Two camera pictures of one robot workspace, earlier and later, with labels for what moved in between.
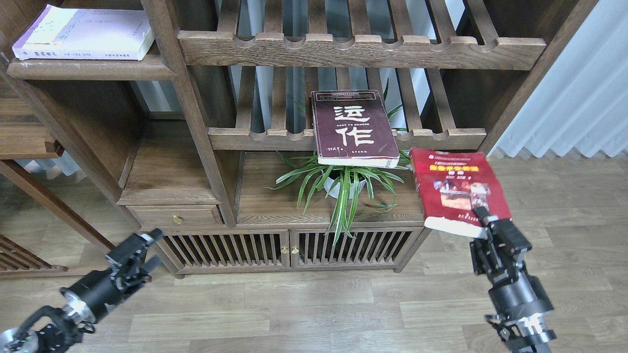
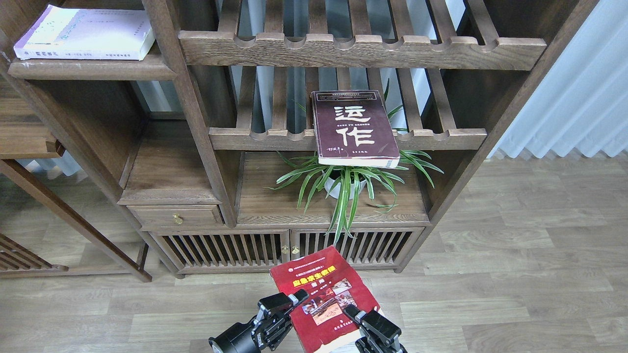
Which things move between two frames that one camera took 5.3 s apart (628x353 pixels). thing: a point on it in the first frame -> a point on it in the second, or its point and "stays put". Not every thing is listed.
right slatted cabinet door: [371, 248] stays put
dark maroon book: [353, 128] stays put
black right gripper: [499, 256] -> [381, 335]
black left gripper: [96, 292] -> [268, 328]
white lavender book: [81, 33] stays put
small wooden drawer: [176, 215] stays put
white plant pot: [333, 192] stays put
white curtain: [582, 102] stays put
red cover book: [443, 180] -> [322, 325]
